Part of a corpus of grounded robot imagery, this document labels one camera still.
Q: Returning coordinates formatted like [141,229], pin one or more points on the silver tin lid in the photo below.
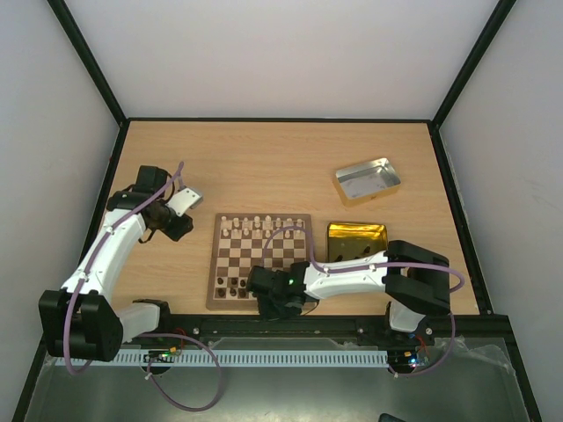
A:
[363,182]

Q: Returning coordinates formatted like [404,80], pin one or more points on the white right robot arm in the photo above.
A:
[416,279]

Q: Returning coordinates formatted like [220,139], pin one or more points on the white slotted cable duct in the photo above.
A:
[251,358]

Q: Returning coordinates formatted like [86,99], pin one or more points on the gold tin tray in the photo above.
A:
[351,240]

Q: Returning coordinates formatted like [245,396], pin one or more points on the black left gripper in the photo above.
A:
[176,233]

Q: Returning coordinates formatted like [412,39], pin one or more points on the wooden chessboard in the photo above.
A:
[242,241]

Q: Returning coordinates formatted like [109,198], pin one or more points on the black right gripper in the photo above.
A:
[254,280]

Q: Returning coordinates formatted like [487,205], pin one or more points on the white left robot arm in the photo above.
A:
[78,319]

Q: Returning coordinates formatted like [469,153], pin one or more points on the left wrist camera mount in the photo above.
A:
[183,200]

